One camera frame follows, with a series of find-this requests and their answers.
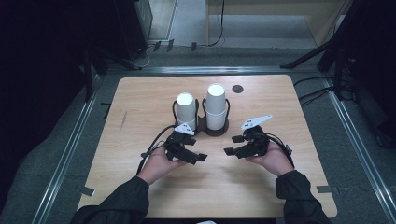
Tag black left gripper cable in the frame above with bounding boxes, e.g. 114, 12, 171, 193
135, 124, 177, 175

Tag black metal stand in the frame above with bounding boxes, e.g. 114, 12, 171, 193
78, 43, 141, 102

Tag black floor cables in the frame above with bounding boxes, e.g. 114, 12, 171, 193
292, 76, 337, 108

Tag light wooden shelf unit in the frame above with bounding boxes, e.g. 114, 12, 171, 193
205, 0, 354, 49

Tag person's right hand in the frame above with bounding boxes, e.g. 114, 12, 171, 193
246, 143, 295, 178

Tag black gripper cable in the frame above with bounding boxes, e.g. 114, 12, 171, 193
135, 124, 177, 175
264, 132, 295, 169

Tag dark wire cup holder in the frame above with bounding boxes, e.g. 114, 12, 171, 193
171, 97, 232, 138

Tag short metal floor rail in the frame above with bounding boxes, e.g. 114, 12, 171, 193
104, 64, 325, 77

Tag long metal floor rail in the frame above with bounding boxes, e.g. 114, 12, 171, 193
31, 74, 102, 224
320, 77, 396, 224

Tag black cabinet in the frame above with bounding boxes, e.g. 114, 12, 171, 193
112, 0, 154, 62

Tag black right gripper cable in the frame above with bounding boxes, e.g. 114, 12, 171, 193
264, 132, 295, 169

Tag person's left hand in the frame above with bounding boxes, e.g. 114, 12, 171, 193
138, 147, 188, 186

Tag black hanging cable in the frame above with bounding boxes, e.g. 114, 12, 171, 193
207, 0, 226, 49

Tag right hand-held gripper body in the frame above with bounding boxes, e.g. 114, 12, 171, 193
240, 114, 274, 158

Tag white paper cup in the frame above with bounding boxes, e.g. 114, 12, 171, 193
205, 83, 227, 116

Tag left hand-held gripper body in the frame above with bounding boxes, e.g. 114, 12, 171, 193
163, 122, 196, 162

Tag grey tape strip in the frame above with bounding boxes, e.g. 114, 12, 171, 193
78, 185, 96, 198
316, 185, 334, 195

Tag white floor cable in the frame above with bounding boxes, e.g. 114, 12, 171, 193
130, 44, 157, 70

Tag black tripod stand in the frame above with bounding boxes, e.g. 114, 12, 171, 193
279, 0, 396, 102

